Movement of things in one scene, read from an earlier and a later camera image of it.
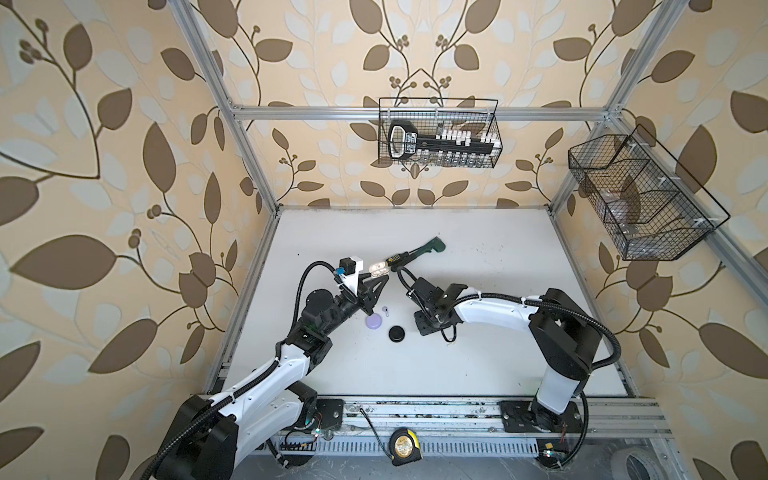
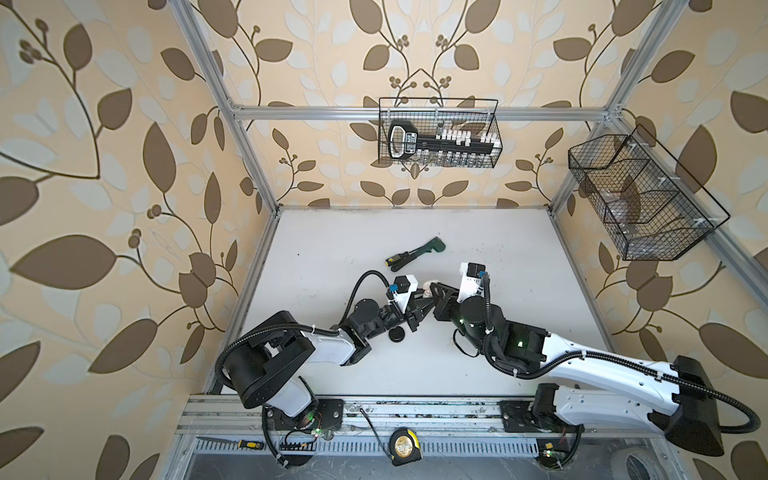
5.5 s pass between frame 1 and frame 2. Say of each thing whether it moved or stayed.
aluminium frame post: stayed
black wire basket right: stayed
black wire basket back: stayed
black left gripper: moved
